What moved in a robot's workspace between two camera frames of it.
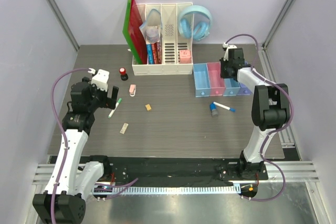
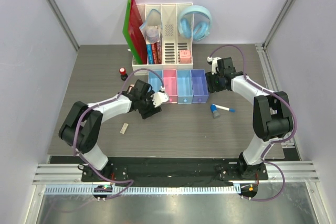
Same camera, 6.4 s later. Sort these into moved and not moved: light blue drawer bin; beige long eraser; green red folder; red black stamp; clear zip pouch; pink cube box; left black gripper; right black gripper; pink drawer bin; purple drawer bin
Moved: purple drawer bin; pink drawer bin; left black gripper; light blue drawer bin; right black gripper
Not moved: beige long eraser; red black stamp; pink cube box; green red folder; clear zip pouch
